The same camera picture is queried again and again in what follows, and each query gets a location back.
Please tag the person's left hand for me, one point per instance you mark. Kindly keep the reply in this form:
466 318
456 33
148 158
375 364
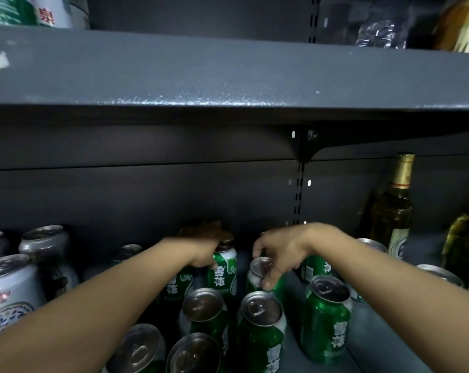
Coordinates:
203 244

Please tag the person's right hand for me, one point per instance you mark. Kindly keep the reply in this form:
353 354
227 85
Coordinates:
289 246

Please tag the person's left fingers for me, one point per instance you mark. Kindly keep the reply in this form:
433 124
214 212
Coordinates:
211 238

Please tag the person's right thumb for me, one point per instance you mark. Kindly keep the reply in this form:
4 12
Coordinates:
258 246

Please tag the green white-print beverage can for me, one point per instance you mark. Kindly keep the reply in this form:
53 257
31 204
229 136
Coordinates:
224 273
257 268

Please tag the person's right forearm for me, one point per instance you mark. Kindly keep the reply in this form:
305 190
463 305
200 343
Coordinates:
394 291

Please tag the person's left forearm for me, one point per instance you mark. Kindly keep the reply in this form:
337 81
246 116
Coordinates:
83 314

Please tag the group of green cans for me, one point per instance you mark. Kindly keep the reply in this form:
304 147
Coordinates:
261 330

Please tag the dark grey shelf back panel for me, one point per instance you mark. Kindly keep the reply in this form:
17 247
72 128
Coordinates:
141 190

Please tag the yellow glass bottle gold foil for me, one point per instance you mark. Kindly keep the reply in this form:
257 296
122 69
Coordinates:
394 213

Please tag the yellow glass bottle white label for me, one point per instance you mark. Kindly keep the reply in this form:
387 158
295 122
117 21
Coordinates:
463 236

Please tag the white blue-patterned beverage can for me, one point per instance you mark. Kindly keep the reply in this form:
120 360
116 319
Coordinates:
9 295

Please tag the crinkled clear plastic wrap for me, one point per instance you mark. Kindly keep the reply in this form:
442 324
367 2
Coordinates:
382 32

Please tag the white red-print can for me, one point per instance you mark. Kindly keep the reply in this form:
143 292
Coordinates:
53 11

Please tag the amber glass bottle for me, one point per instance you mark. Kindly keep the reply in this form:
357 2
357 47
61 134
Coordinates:
462 23

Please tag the green and white can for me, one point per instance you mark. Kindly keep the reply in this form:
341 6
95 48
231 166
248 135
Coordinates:
9 9

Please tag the slotted shelf upright rail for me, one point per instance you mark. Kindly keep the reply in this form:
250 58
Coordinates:
299 190

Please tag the black shelf bracket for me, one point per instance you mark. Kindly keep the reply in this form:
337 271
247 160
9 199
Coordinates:
306 149

